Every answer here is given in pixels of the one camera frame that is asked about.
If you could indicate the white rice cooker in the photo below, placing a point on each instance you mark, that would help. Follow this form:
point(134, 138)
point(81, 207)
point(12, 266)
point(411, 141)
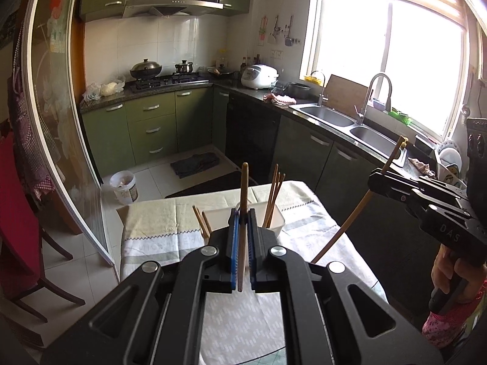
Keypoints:
point(258, 76)

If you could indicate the black wok with lid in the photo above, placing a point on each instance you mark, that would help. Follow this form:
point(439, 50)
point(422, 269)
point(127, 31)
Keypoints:
point(146, 69)

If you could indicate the steel pot with lid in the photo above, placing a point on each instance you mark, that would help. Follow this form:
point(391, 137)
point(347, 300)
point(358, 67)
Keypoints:
point(184, 67)

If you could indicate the checkered hanging apron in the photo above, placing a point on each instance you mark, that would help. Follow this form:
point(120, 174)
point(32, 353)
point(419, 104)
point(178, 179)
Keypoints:
point(26, 121)

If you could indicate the crumpled dishcloth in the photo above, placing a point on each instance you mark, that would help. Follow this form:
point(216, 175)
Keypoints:
point(422, 168)

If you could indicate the black pot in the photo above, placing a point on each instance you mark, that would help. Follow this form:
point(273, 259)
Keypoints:
point(300, 90)

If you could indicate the wooden cutting board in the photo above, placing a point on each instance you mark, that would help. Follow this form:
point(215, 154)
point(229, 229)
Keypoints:
point(346, 93)

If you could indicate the black floor mat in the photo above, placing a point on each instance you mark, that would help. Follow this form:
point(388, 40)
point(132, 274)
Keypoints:
point(213, 186)

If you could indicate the dark hanging kitchen tool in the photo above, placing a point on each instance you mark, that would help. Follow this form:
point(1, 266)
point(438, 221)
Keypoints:
point(289, 38)

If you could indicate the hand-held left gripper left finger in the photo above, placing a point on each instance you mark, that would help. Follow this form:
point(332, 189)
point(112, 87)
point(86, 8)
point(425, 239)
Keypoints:
point(233, 251)

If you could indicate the tall steel kitchen faucet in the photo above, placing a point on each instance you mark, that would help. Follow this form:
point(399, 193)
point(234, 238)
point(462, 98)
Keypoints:
point(380, 80)

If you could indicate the person's right hand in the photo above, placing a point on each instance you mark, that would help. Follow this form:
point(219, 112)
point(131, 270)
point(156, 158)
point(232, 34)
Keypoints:
point(443, 270)

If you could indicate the wall outlet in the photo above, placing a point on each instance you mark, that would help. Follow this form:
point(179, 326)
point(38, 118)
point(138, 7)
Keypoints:
point(277, 54)

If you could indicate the green sink cabinets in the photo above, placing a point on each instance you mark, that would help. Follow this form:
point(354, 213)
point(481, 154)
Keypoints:
point(312, 159)

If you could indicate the white plastic utensil holder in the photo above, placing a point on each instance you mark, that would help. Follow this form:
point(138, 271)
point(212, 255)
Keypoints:
point(220, 218)

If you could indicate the red checkered towel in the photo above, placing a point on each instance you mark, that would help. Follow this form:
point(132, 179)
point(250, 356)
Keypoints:
point(279, 99)

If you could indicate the yellow sponge basket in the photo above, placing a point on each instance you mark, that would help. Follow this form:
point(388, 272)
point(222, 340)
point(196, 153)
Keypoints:
point(314, 80)

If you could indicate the frying pan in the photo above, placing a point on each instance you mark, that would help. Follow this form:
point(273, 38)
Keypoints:
point(220, 71)

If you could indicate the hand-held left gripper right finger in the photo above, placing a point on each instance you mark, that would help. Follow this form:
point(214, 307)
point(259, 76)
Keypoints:
point(252, 251)

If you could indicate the brown wooden chopstick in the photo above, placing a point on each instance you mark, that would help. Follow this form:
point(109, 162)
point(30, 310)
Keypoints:
point(244, 186)
point(280, 190)
point(342, 232)

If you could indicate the sliding glass door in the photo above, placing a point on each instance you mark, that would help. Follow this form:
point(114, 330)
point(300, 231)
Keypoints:
point(64, 121)

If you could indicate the dark stone countertop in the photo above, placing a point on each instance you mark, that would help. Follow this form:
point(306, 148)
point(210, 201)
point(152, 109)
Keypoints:
point(247, 90)

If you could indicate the dark floor cloth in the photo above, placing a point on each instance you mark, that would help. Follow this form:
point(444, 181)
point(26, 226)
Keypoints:
point(194, 165)

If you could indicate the dark sauce bottle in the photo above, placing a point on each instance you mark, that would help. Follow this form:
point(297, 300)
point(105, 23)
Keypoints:
point(243, 65)

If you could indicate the kitchen window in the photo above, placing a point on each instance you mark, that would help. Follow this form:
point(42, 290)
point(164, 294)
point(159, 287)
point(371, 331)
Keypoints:
point(380, 45)

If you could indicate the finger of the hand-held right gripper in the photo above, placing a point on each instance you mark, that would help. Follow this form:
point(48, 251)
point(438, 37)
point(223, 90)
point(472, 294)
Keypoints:
point(384, 186)
point(430, 186)

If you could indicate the light bamboo chopstick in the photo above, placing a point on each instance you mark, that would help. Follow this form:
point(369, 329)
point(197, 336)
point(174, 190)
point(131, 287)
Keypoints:
point(206, 220)
point(276, 196)
point(272, 194)
point(198, 216)

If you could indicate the green lower kitchen cabinets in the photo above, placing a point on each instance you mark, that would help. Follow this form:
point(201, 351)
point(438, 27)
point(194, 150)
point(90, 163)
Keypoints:
point(152, 121)

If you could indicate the dish rack with plates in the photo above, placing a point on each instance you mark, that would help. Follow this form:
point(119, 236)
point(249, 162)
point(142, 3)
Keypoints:
point(451, 163)

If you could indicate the person's right forearm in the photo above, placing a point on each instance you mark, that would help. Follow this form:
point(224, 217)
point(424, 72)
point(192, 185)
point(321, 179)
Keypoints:
point(441, 330)

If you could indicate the green item on sill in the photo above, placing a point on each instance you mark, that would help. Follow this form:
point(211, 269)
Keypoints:
point(399, 117)

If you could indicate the gas stove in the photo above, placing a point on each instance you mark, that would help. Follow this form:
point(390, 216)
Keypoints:
point(167, 80)

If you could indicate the small steel tap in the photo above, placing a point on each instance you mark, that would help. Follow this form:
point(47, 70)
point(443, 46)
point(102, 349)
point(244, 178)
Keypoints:
point(320, 97)

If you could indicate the black dishwasher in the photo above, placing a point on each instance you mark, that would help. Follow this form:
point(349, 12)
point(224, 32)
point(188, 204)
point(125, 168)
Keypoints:
point(251, 137)

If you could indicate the patterned plastic bag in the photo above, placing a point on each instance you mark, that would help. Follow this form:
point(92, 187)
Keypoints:
point(92, 95)

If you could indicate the white hanging kitchen tool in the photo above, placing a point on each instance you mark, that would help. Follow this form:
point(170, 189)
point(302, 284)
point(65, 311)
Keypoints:
point(276, 32)

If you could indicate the white plastic bag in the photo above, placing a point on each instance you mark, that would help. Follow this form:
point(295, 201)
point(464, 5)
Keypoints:
point(108, 89)

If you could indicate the round table with cloth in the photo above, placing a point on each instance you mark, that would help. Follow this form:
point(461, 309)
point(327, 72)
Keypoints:
point(152, 228)

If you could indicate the white plastic bucket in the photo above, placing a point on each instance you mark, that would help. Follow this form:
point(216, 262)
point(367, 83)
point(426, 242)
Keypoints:
point(123, 188)

